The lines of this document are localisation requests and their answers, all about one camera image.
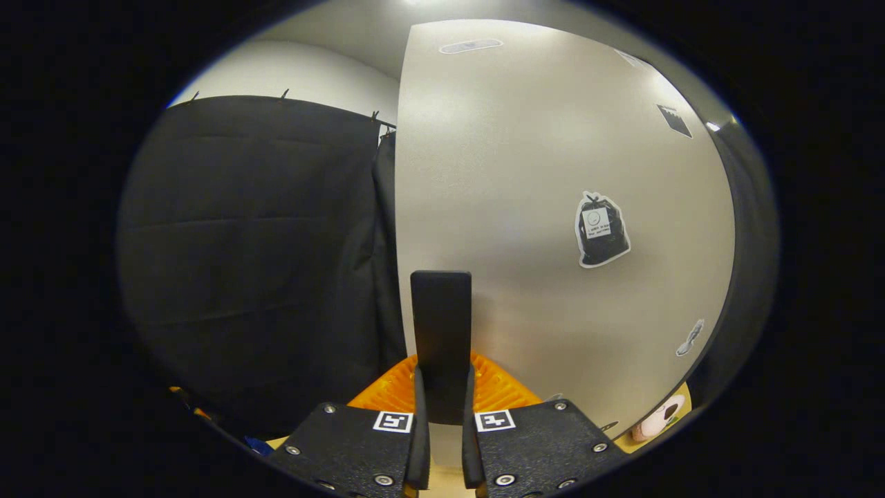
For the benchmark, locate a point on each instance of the black backdrop cloth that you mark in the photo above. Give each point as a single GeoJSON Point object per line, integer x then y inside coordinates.
{"type": "Point", "coordinates": [256, 242]}

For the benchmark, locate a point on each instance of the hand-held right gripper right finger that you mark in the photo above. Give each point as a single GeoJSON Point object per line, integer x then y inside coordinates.
{"type": "Point", "coordinates": [472, 449]}

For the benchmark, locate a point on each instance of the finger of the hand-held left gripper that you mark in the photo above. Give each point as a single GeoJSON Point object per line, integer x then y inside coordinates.
{"type": "Point", "coordinates": [200, 413]}

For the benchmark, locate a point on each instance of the blue book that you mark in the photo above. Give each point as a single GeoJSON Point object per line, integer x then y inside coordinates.
{"type": "Point", "coordinates": [259, 446]}

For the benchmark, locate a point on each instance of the pink plush toy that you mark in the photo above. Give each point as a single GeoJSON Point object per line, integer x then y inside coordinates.
{"type": "Point", "coordinates": [657, 418]}

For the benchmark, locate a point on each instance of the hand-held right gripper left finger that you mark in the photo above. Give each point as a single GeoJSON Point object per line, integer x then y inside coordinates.
{"type": "Point", "coordinates": [418, 449]}

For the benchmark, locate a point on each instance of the light grey cabinet door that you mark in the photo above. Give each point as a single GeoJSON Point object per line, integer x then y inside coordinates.
{"type": "Point", "coordinates": [518, 152]}

